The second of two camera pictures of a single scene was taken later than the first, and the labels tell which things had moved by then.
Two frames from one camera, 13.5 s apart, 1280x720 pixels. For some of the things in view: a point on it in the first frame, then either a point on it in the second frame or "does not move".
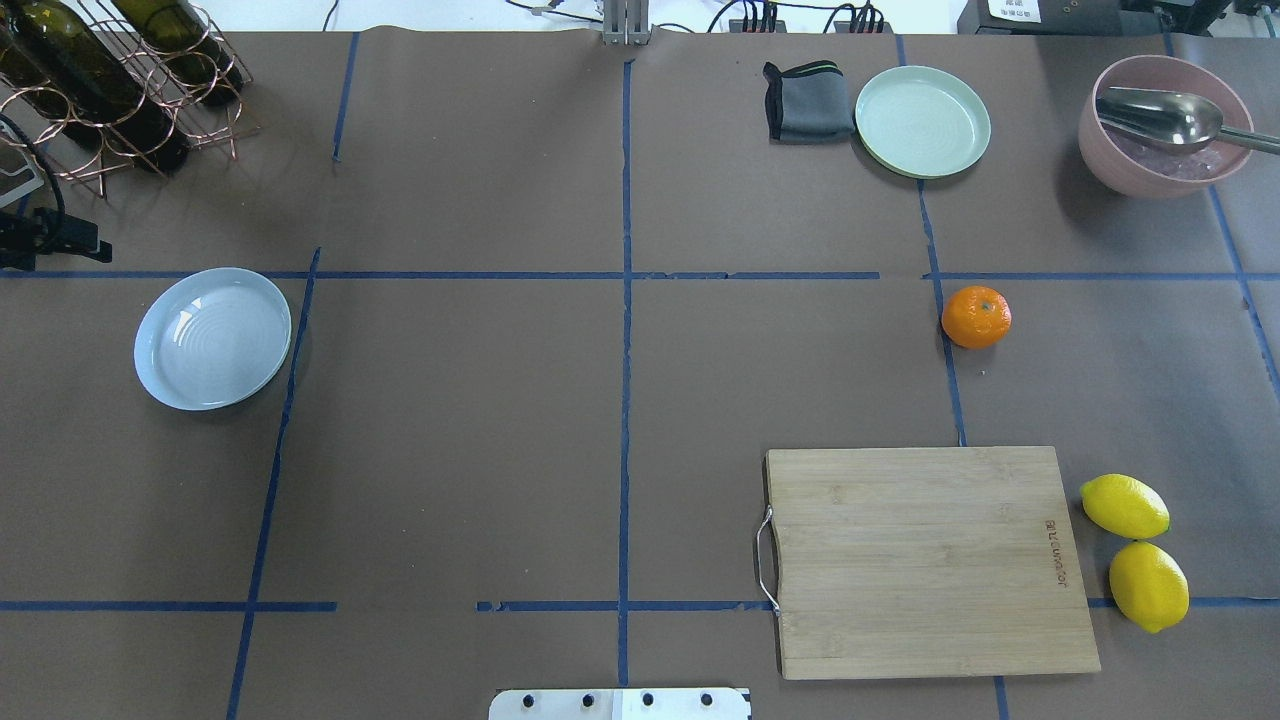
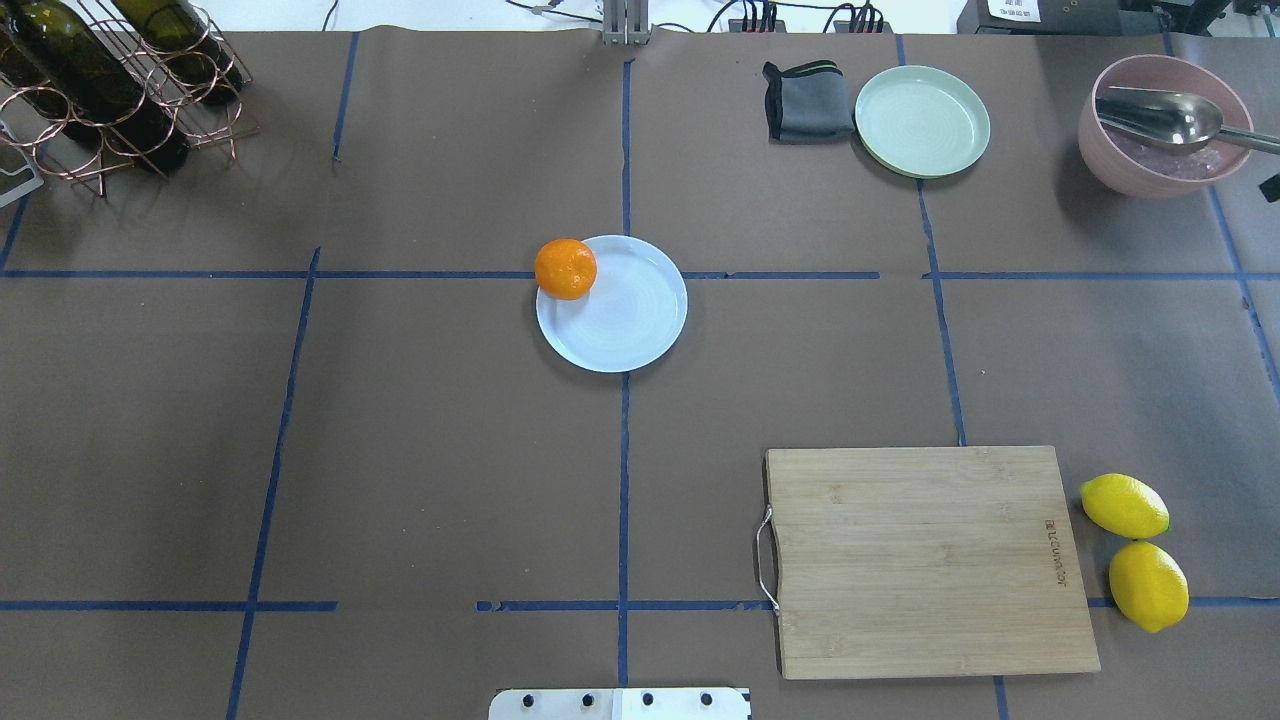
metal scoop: (1174, 121) does not move
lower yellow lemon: (1125, 506) does not move
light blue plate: (212, 338) to (632, 316)
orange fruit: (976, 317) to (565, 269)
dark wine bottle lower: (185, 45) does not move
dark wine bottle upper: (64, 62) does not move
